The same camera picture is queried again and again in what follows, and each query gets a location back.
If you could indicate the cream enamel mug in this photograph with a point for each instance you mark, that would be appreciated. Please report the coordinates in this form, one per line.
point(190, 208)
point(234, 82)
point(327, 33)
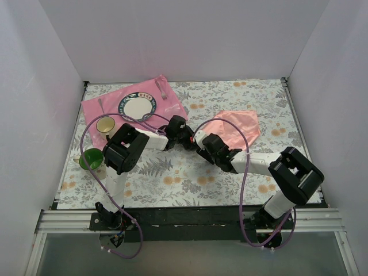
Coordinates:
point(106, 127)

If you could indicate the silver fork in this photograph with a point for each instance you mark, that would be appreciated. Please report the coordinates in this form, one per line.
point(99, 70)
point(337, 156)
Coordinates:
point(162, 93)

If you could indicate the white plate dark rim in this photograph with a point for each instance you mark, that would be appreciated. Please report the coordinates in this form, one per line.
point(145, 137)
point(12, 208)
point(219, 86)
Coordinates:
point(139, 106)

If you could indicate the silver spoon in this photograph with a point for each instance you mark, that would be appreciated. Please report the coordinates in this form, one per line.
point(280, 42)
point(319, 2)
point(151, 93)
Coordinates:
point(102, 108)

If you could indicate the pink floral placemat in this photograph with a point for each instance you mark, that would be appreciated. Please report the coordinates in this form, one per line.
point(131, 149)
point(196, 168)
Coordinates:
point(164, 111)

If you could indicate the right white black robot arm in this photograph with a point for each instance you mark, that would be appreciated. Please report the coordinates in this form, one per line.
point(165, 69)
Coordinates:
point(297, 178)

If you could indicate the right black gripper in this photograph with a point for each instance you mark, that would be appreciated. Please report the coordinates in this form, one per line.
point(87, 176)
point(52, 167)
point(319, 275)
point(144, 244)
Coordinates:
point(202, 153)

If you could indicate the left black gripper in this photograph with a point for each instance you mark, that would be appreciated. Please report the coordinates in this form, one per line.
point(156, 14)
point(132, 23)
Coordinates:
point(186, 137)

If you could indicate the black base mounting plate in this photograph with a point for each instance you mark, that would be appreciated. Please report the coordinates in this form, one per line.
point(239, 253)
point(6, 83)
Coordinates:
point(191, 224)

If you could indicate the salmon pink satin napkin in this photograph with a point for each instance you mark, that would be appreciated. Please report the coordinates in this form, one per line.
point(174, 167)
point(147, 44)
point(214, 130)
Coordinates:
point(246, 121)

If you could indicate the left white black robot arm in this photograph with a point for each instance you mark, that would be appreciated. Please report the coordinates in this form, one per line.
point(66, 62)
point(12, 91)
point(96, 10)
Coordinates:
point(122, 152)

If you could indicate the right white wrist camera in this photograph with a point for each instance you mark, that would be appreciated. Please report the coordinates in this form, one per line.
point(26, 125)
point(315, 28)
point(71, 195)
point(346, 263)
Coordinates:
point(198, 138)

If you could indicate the green interior floral mug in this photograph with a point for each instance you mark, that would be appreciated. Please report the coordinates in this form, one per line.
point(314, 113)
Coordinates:
point(95, 160)

